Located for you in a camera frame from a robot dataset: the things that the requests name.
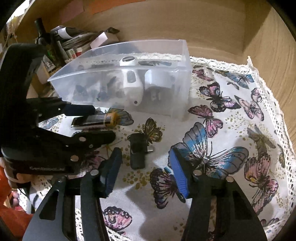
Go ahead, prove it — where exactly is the small black usb adapter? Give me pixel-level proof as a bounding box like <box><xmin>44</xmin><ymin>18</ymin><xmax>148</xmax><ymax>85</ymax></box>
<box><xmin>127</xmin><ymin>133</ymin><xmax>154</xmax><ymax>170</ymax></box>

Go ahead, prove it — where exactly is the white power adapter plug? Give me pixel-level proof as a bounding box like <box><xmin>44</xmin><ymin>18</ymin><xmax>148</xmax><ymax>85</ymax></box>
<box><xmin>144</xmin><ymin>69</ymin><xmax>172</xmax><ymax>101</ymax></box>

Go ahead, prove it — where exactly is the person's left hand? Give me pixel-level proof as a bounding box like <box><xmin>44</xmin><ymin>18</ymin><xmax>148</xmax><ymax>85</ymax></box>
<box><xmin>1</xmin><ymin>157</ymin><xmax>35</xmax><ymax>188</ymax></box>

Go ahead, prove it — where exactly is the white handwritten note card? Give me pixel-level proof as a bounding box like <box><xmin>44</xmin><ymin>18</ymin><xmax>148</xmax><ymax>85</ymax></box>
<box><xmin>36</xmin><ymin>61</ymin><xmax>50</xmax><ymax>84</ymax></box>

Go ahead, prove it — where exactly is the dark wine bottle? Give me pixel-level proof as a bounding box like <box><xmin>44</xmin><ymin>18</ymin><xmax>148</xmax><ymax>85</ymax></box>
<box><xmin>34</xmin><ymin>18</ymin><xmax>62</xmax><ymax>68</ymax></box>

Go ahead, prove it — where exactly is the stack of books and papers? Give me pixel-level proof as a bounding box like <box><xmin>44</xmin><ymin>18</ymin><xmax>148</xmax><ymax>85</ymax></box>
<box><xmin>50</xmin><ymin>25</ymin><xmax>98</xmax><ymax>63</ymax></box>

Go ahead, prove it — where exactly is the butterfly print lace cloth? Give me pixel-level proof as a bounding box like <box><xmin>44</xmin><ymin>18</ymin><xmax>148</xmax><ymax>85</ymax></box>
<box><xmin>17</xmin><ymin>53</ymin><xmax>292</xmax><ymax>241</ymax></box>

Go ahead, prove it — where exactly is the clear plastic storage box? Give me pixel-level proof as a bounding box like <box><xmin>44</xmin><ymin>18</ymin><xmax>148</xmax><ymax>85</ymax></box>
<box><xmin>49</xmin><ymin>40</ymin><xmax>192</xmax><ymax>121</ymax></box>

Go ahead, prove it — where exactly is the small white paper box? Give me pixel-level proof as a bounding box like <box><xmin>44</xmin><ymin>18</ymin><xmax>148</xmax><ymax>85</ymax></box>
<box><xmin>90</xmin><ymin>32</ymin><xmax>119</xmax><ymax>49</ymax></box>

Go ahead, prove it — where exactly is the pink sticky note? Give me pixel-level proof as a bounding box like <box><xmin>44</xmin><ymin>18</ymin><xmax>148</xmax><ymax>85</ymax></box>
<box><xmin>60</xmin><ymin>0</ymin><xmax>84</xmax><ymax>22</ymax></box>

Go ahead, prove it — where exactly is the orange sticky note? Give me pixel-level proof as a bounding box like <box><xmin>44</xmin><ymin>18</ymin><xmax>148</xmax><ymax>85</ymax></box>
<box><xmin>89</xmin><ymin>0</ymin><xmax>144</xmax><ymax>14</ymax></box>

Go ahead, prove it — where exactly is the wooden shelf unit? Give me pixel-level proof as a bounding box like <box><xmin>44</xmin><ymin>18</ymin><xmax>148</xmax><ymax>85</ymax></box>
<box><xmin>1</xmin><ymin>1</ymin><xmax>295</xmax><ymax>141</ymax></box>

